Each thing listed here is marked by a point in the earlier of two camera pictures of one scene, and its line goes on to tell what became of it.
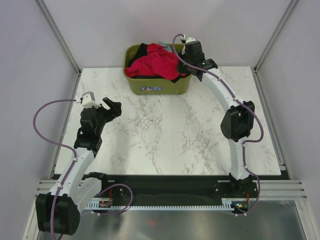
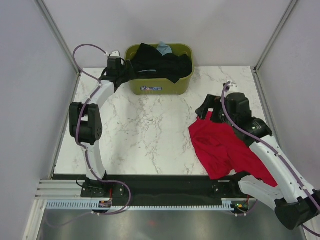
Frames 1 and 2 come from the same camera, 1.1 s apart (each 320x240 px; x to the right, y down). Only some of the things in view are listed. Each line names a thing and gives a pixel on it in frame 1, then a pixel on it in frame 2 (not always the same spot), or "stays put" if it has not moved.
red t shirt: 157,61 to 223,151
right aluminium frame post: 276,32 stays put
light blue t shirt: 167,47 stays put
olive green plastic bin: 151,86 stays put
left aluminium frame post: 59,35 stays put
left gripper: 115,110 to 130,74
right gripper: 181,69 to 212,101
